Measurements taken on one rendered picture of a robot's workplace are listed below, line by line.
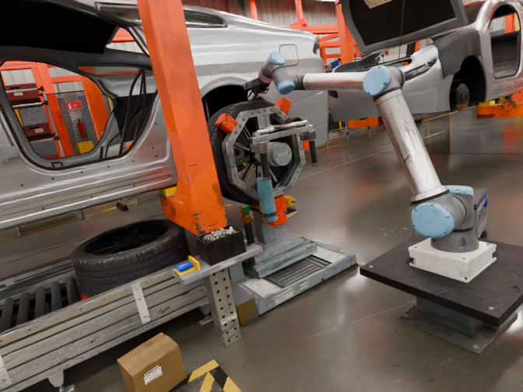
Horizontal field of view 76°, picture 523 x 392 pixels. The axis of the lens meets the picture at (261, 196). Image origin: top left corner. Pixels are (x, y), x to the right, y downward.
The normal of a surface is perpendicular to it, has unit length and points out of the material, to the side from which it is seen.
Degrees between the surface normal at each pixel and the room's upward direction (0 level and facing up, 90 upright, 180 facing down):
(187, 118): 90
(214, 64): 90
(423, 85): 90
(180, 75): 90
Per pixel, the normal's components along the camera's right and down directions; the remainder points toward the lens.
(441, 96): 0.13, 0.33
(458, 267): -0.81, 0.27
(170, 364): 0.69, 0.06
